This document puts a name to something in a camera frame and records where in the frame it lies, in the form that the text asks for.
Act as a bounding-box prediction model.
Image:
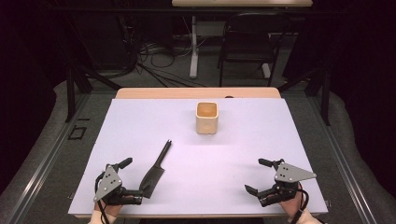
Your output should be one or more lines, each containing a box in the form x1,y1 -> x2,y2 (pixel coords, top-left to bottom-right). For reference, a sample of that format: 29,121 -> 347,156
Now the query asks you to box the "black spatula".
138,139 -> 173,200

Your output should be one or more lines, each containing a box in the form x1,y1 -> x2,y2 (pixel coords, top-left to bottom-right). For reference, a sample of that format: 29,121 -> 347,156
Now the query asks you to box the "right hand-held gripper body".
257,158 -> 318,208

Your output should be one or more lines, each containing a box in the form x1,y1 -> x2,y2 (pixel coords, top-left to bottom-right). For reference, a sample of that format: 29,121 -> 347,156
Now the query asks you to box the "left hand-held gripper cable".
93,172 -> 111,224

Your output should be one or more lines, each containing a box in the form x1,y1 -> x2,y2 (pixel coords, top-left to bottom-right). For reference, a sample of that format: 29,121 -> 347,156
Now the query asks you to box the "bundle of floor cables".
122,15 -> 208,89

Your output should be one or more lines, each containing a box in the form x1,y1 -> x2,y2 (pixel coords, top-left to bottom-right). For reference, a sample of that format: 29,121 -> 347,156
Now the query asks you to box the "right hand-held gripper cable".
292,183 -> 311,224

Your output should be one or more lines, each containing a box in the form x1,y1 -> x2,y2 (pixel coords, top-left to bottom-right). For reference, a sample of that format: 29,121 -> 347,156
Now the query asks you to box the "white table mat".
67,97 -> 329,217

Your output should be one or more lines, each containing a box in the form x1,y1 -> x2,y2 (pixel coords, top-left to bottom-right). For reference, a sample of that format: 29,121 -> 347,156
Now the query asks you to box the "dark curtain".
323,0 -> 396,200
0,0 -> 68,195

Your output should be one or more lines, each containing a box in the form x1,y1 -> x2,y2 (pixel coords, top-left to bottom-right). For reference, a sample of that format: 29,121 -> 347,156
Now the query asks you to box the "beige square cup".
195,101 -> 219,135

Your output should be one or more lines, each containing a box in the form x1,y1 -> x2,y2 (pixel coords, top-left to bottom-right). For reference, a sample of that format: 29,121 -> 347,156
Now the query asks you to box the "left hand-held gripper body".
92,161 -> 129,206

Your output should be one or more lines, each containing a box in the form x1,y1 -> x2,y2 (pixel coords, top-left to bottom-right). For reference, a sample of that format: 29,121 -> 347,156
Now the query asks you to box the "person's left hand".
94,200 -> 126,218

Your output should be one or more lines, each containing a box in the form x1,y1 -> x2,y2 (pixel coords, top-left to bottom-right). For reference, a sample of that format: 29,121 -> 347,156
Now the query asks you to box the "person's right hand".
278,193 -> 305,219

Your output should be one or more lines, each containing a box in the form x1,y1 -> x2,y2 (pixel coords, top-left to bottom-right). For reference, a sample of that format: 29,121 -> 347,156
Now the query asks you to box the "black tape square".
67,125 -> 88,141

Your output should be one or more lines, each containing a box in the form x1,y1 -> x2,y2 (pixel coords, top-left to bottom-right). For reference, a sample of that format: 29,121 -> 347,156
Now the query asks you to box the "wooden table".
74,87 -> 325,218

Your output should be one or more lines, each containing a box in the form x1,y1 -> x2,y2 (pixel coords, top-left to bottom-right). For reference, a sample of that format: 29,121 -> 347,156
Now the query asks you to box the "black metal stand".
277,63 -> 332,127
64,60 -> 123,123

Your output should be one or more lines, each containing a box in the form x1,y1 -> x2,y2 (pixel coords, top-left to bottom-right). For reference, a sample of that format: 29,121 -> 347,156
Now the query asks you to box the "white desk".
171,0 -> 314,79

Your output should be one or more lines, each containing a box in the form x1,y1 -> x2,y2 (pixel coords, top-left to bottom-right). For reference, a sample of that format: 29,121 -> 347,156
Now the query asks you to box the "black folding chair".
217,11 -> 293,88

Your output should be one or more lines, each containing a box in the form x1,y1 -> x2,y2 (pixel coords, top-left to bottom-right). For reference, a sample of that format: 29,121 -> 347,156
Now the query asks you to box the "hand-held gripper cable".
292,183 -> 311,224
93,172 -> 111,224

